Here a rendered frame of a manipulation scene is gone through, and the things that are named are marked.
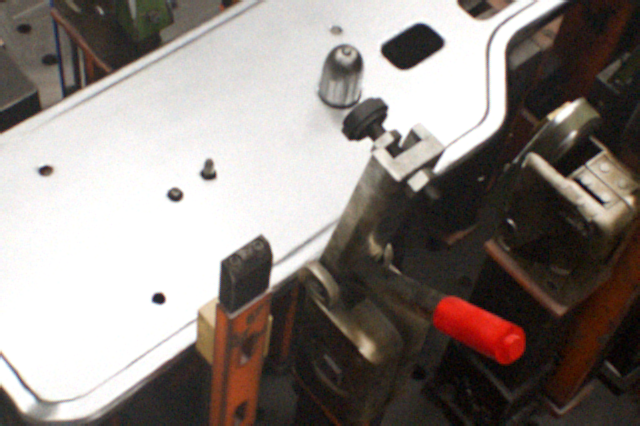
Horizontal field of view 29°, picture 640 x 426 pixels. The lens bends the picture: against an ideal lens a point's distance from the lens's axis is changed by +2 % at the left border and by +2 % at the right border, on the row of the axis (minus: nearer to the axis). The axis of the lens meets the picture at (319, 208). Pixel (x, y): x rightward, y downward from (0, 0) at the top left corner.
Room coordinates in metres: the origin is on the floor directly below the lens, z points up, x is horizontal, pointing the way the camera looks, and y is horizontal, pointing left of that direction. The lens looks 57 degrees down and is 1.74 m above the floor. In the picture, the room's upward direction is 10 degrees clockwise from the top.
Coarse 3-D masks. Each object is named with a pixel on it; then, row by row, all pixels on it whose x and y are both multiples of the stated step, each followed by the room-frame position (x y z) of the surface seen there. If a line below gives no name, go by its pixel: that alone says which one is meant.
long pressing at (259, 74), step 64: (256, 0) 0.67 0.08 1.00; (320, 0) 0.68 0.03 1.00; (384, 0) 0.69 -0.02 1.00; (448, 0) 0.70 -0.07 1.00; (576, 0) 0.73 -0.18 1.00; (128, 64) 0.58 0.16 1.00; (192, 64) 0.59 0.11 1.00; (256, 64) 0.60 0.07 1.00; (320, 64) 0.61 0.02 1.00; (384, 64) 0.62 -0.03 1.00; (448, 64) 0.64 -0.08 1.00; (64, 128) 0.51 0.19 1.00; (128, 128) 0.52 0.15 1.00; (192, 128) 0.53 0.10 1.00; (256, 128) 0.54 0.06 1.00; (320, 128) 0.55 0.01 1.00; (448, 128) 0.57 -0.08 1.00; (0, 192) 0.45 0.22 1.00; (64, 192) 0.46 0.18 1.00; (128, 192) 0.47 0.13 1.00; (192, 192) 0.48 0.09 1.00; (256, 192) 0.49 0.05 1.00; (320, 192) 0.50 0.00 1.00; (0, 256) 0.40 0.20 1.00; (64, 256) 0.41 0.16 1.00; (128, 256) 0.42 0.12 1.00; (192, 256) 0.43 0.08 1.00; (0, 320) 0.35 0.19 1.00; (64, 320) 0.36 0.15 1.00; (128, 320) 0.37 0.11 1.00; (192, 320) 0.38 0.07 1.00; (0, 384) 0.31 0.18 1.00; (64, 384) 0.32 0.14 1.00; (128, 384) 0.32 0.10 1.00
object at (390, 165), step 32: (352, 128) 0.40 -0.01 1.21; (384, 128) 0.40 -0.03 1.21; (416, 128) 0.40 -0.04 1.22; (384, 160) 0.38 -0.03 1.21; (416, 160) 0.38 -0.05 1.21; (352, 192) 0.39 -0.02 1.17; (384, 192) 0.37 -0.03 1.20; (416, 192) 0.37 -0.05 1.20; (352, 224) 0.38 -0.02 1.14; (384, 224) 0.38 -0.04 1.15; (320, 256) 0.40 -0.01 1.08; (352, 256) 0.38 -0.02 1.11
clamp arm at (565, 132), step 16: (560, 112) 0.52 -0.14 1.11; (576, 112) 0.52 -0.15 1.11; (592, 112) 0.52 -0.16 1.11; (544, 128) 0.51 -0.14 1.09; (560, 128) 0.51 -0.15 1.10; (576, 128) 0.51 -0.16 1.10; (592, 128) 0.52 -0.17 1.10; (528, 144) 0.52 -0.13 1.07; (544, 144) 0.51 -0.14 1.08; (560, 144) 0.50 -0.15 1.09; (576, 144) 0.51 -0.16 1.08; (544, 160) 0.51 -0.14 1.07; (560, 160) 0.52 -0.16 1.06; (512, 176) 0.52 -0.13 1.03; (496, 192) 0.52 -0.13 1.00; (496, 208) 0.52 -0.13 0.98
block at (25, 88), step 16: (0, 48) 0.59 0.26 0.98; (0, 64) 0.57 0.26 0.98; (16, 64) 0.58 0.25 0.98; (0, 80) 0.56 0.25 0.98; (16, 80) 0.56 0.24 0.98; (32, 80) 0.56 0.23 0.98; (0, 96) 0.54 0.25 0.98; (16, 96) 0.55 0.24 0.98; (32, 96) 0.55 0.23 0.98; (0, 112) 0.53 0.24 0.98; (16, 112) 0.54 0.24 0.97; (32, 112) 0.55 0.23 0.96; (0, 128) 0.53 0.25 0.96
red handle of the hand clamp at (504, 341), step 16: (352, 272) 0.39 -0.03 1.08; (368, 272) 0.39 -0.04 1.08; (384, 272) 0.39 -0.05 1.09; (368, 288) 0.38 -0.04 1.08; (384, 288) 0.37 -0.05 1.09; (400, 288) 0.37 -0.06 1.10; (416, 288) 0.37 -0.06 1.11; (400, 304) 0.36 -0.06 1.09; (416, 304) 0.36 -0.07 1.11; (432, 304) 0.36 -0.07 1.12; (448, 304) 0.35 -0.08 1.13; (464, 304) 0.35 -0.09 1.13; (432, 320) 0.35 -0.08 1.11; (448, 320) 0.34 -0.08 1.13; (464, 320) 0.34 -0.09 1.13; (480, 320) 0.34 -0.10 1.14; (496, 320) 0.34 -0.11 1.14; (464, 336) 0.33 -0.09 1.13; (480, 336) 0.33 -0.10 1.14; (496, 336) 0.32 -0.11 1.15; (512, 336) 0.33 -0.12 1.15; (496, 352) 0.32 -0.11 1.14; (512, 352) 0.32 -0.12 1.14
